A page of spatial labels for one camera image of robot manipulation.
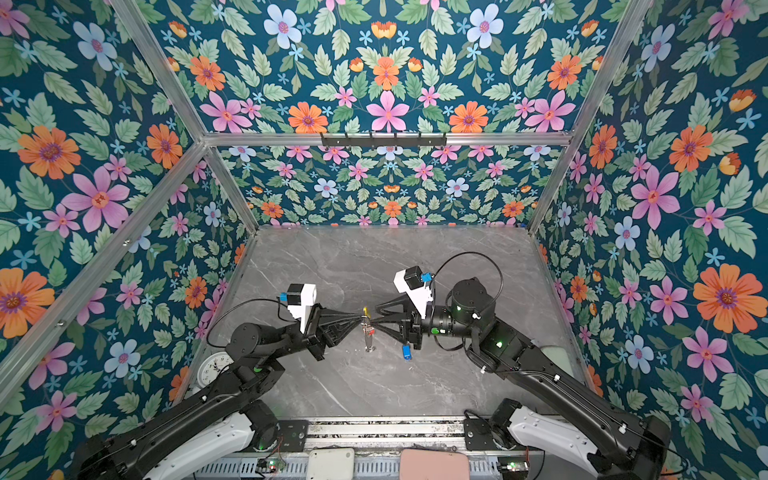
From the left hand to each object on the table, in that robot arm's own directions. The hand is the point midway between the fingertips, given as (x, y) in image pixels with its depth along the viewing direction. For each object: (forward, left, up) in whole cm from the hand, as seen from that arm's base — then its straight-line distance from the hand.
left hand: (357, 323), depth 53 cm
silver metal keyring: (0, -2, -4) cm, 4 cm away
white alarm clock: (+6, +45, -34) cm, 57 cm away
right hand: (+3, -3, -2) cm, 5 cm away
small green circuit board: (-18, +23, -37) cm, 47 cm away
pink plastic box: (-20, -14, -36) cm, 44 cm away
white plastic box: (-18, +10, -36) cm, 42 cm away
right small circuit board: (-21, -33, -37) cm, 54 cm away
